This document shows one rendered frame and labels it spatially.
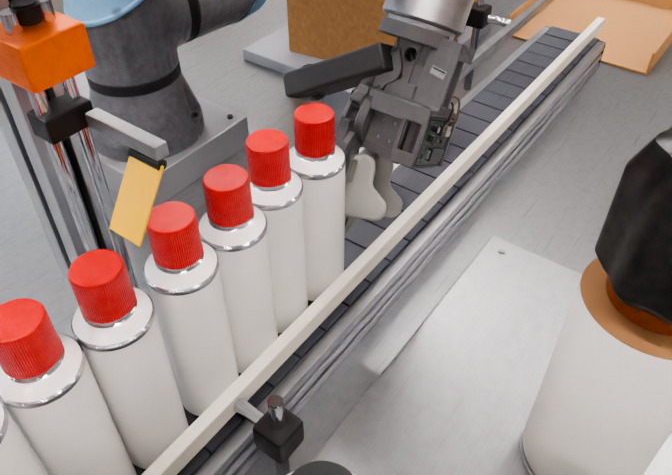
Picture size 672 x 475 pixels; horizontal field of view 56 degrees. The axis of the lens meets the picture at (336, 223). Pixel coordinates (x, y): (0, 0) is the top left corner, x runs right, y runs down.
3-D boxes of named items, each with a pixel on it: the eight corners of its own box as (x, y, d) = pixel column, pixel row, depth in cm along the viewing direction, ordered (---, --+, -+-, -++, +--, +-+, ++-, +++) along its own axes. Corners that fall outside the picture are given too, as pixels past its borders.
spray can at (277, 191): (278, 346, 59) (260, 169, 45) (244, 314, 61) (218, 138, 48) (319, 316, 61) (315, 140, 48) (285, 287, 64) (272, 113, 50)
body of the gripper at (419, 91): (407, 175, 55) (455, 36, 51) (327, 142, 58) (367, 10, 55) (439, 173, 61) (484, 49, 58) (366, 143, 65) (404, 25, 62)
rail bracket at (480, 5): (495, 103, 100) (515, 1, 89) (454, 90, 103) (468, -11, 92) (504, 95, 102) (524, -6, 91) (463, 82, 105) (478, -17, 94)
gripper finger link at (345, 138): (331, 196, 58) (360, 103, 55) (318, 190, 59) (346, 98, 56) (356, 193, 62) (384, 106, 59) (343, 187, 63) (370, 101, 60)
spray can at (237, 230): (266, 385, 55) (243, 207, 42) (212, 368, 57) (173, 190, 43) (288, 340, 59) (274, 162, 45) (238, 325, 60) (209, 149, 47)
